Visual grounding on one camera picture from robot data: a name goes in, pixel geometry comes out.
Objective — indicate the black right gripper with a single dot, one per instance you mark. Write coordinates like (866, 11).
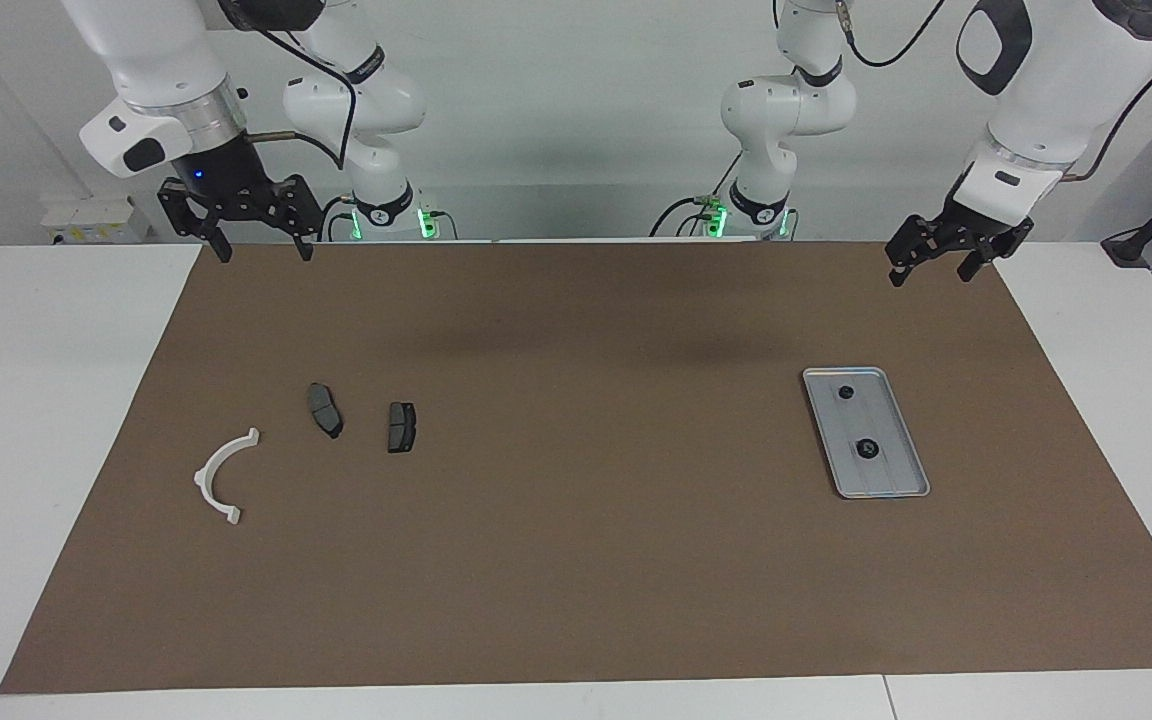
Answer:
(226, 175)

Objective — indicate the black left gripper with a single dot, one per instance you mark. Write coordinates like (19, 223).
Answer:
(966, 225)

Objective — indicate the large black bearing gear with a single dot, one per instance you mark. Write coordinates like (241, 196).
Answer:
(867, 449)

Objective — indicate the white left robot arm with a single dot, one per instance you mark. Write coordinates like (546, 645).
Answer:
(1046, 90)

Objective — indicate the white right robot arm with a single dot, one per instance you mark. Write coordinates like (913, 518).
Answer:
(156, 60)

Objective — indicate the silver metal tray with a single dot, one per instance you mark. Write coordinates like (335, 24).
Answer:
(861, 420)

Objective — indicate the curved dark brake pad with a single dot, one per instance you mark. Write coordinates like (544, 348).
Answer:
(324, 408)

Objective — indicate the white power strip box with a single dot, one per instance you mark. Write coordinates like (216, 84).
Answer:
(91, 220)

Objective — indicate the rectangular dark brake pad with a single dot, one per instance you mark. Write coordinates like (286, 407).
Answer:
(401, 427)

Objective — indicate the brown table mat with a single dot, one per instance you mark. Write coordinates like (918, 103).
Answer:
(576, 560)

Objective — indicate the white semicircular plastic bracket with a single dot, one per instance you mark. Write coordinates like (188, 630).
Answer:
(208, 472)

